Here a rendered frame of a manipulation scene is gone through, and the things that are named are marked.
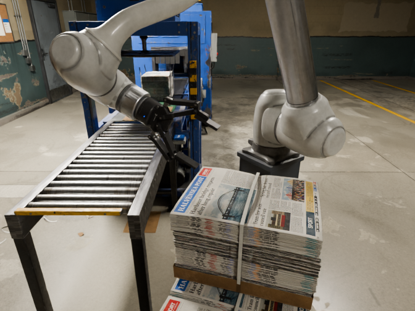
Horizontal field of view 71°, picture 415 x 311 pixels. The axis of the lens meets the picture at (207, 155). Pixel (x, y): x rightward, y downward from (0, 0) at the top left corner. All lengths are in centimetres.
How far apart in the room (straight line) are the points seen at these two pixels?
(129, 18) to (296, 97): 54
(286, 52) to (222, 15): 892
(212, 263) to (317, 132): 51
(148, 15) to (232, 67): 912
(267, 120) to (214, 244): 55
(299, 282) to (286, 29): 67
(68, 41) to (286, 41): 56
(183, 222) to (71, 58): 45
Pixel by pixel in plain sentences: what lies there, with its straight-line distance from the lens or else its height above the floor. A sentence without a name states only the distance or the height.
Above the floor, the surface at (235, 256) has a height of 96.
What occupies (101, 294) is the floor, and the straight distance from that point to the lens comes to 209.
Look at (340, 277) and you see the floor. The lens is 225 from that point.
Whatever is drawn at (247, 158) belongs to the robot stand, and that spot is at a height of 99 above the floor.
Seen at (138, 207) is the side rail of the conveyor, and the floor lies 80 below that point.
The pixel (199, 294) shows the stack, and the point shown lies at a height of 83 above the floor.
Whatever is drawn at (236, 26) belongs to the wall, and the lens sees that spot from 984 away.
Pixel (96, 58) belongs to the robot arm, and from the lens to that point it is 70.
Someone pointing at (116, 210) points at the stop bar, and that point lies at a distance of 125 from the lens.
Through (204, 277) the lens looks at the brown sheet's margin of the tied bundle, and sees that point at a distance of 87.
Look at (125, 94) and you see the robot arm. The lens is 83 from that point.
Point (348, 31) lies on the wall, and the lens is 1070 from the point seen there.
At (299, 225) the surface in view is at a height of 106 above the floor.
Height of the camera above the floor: 149
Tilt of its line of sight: 23 degrees down
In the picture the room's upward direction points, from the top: straight up
